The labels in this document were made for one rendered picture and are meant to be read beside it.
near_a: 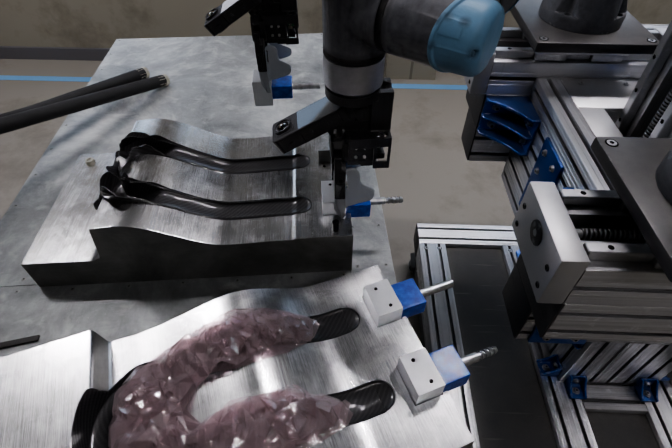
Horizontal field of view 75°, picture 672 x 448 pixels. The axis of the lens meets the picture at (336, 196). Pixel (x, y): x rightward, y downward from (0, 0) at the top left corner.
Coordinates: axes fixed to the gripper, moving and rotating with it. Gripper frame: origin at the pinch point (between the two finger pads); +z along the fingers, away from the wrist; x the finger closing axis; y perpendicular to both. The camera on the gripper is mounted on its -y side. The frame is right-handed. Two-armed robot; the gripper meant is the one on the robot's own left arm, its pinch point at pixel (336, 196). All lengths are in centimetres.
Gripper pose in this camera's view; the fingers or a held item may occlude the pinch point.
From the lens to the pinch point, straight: 69.8
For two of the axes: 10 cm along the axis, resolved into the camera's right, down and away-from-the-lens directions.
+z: 0.0, 7.1, 7.1
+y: 10.0, -0.4, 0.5
